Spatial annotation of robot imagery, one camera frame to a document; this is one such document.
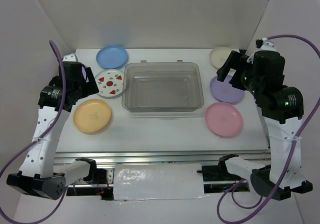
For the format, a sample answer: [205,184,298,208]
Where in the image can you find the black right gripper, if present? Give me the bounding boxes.
[216,49,263,95]

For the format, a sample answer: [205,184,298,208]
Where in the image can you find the white strawberry pattern plate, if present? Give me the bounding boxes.
[95,69,125,98]

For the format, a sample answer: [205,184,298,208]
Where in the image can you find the cream plastic plate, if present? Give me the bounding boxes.
[209,47,233,70]

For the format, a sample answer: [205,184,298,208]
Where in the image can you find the purple plate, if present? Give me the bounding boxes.
[210,75,245,104]

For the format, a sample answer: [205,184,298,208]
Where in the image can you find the orange plastic plate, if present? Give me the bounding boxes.
[73,99,112,133]

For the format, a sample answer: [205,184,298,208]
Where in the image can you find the blue plastic plate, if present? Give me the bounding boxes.
[96,46,128,69]

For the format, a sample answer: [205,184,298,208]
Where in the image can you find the pink plastic plate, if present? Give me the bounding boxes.
[204,102,244,137]

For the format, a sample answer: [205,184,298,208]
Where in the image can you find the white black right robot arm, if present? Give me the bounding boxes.
[217,38,313,200]

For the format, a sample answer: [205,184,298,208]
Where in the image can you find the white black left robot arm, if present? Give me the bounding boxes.
[6,54,99,200]

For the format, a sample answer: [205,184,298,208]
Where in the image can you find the clear plastic bin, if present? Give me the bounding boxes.
[122,61,204,113]

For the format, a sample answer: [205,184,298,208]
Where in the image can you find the white taped cover sheet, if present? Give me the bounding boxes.
[113,164,205,200]

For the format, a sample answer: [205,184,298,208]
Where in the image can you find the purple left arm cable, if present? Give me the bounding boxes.
[0,40,76,222]

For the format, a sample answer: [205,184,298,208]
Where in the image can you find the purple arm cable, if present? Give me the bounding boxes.
[0,40,76,222]
[216,34,320,224]

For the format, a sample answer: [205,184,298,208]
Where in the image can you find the aluminium frame rail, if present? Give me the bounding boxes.
[54,150,271,166]

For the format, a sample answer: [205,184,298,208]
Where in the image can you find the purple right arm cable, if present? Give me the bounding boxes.
[216,34,320,224]

